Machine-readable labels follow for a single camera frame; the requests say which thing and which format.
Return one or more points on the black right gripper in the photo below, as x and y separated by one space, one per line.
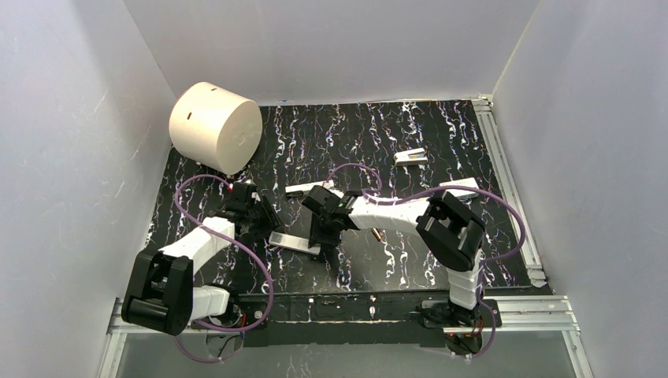
324 224

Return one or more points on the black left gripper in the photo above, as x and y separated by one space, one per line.
259 213

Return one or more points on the white remote control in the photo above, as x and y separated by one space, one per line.
294 243

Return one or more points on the white remote with black end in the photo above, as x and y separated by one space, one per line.
299 190

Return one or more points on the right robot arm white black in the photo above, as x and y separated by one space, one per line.
451 231

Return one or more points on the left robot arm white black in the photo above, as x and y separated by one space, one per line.
161 294

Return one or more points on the large white cylinder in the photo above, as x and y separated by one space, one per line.
215 127

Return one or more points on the small white charger device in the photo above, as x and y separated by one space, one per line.
411 157

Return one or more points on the black base bar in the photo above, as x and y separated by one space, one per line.
363 317

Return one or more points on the white box with red labels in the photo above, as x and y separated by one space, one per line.
461 188

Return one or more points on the aluminium frame rail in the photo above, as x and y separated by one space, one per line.
542 311

